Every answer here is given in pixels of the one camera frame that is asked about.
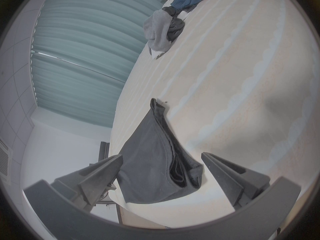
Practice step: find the blue-green curtain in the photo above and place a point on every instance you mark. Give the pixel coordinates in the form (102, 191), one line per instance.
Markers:
(100, 21)
(75, 89)

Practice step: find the black T-shirt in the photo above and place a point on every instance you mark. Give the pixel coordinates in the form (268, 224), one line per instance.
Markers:
(150, 171)

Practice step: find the pile of clothes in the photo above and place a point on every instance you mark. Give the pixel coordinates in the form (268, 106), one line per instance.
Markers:
(160, 31)

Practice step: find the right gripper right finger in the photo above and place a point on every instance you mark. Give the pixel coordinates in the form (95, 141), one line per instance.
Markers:
(230, 184)

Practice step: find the bed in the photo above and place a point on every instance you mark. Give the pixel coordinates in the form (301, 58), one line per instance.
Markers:
(237, 96)

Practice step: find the white air vent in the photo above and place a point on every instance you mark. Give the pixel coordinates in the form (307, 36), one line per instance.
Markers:
(7, 159)

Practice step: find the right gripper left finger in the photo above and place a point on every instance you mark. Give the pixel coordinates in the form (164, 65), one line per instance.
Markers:
(100, 181)

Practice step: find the black chest of drawers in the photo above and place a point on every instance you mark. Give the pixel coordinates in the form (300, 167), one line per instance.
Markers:
(103, 152)

